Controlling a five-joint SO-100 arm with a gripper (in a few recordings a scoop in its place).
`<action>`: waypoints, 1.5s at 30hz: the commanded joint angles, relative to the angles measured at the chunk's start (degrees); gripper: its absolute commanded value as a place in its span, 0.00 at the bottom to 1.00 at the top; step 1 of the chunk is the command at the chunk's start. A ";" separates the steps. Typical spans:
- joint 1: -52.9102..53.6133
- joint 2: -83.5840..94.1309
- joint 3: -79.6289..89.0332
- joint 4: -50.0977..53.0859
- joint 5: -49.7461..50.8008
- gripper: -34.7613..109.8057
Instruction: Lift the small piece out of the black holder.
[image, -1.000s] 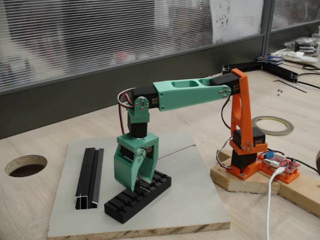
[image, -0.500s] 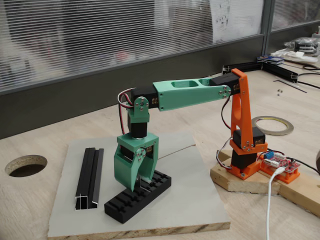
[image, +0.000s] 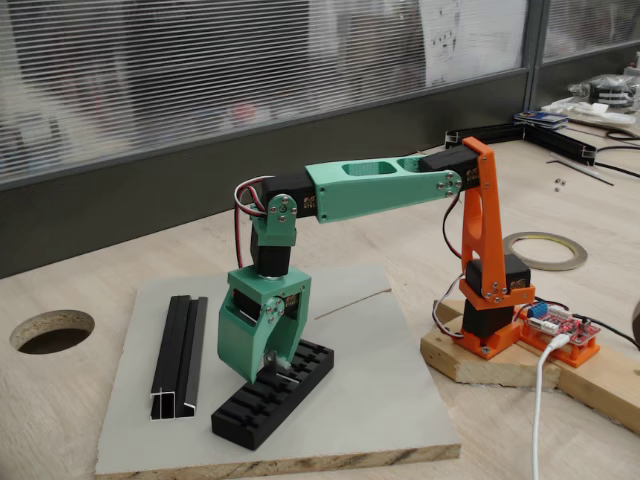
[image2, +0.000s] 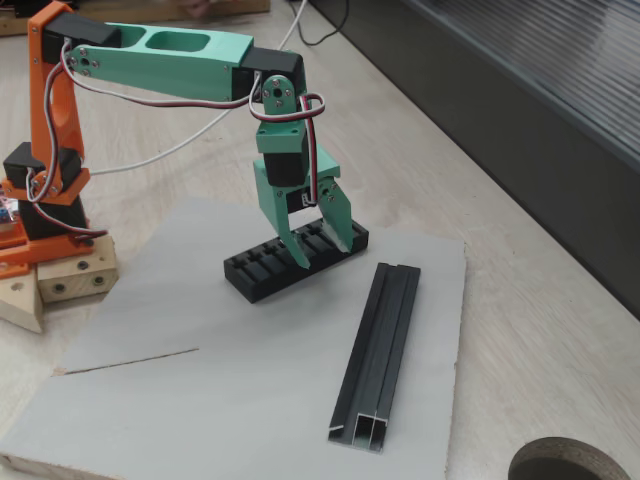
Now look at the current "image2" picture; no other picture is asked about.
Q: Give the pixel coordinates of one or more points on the grey board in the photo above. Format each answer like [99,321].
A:
[225,375]

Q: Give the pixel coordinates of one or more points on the black aluminium profile rail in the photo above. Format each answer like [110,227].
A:
[380,350]

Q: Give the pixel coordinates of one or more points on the wide grey window blinds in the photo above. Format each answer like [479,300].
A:
[575,60]

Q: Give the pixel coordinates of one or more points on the wooden base block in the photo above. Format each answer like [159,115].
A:
[75,280]

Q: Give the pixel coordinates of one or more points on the red controller board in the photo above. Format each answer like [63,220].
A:
[6,202]

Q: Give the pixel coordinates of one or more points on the black slotted plastic block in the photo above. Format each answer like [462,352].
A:
[260,285]

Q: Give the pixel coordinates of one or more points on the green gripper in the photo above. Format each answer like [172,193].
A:
[270,196]

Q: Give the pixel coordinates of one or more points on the long wooden plank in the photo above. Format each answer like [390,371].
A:
[235,6]

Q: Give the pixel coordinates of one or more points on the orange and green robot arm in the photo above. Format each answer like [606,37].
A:
[175,70]

